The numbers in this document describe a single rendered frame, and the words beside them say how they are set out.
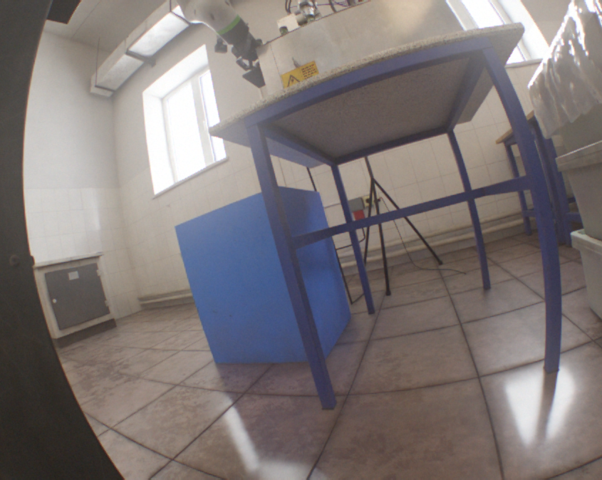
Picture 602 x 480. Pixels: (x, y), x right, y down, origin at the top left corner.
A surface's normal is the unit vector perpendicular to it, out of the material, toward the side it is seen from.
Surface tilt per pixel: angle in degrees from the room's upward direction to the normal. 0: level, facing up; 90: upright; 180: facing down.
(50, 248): 90
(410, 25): 90
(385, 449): 0
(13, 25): 90
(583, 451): 0
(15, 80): 90
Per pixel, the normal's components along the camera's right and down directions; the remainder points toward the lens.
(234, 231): -0.37, 0.11
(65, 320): 0.89, -0.24
